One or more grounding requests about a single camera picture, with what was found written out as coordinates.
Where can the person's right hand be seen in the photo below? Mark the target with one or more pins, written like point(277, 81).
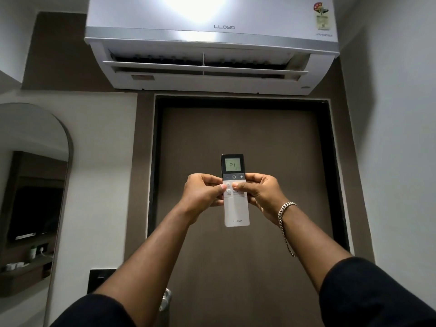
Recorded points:
point(260, 197)

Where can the person's left hand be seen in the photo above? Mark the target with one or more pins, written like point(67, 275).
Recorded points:
point(199, 197)

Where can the person's left thumb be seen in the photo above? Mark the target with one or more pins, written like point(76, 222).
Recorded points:
point(218, 192)

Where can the person's right thumb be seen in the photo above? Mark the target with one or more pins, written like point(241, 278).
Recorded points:
point(242, 188)

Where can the white air conditioner remote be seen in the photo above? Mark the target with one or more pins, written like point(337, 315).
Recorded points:
point(235, 204)

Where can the person's right forearm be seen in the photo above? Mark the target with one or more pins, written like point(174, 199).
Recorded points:
point(310, 241)

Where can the person's left forearm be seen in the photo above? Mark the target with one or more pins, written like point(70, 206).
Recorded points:
point(150, 262)

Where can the brown wooden door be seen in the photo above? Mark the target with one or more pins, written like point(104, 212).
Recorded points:
point(245, 200)

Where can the round energy rating sticker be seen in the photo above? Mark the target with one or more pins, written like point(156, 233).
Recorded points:
point(320, 13)

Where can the black wall switch plate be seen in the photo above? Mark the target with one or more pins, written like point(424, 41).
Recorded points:
point(98, 277)

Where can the white wall air conditioner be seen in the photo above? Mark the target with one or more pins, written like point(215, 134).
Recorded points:
point(211, 44)

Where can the arched wall mirror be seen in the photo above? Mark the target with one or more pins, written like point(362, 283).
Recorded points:
point(29, 214)

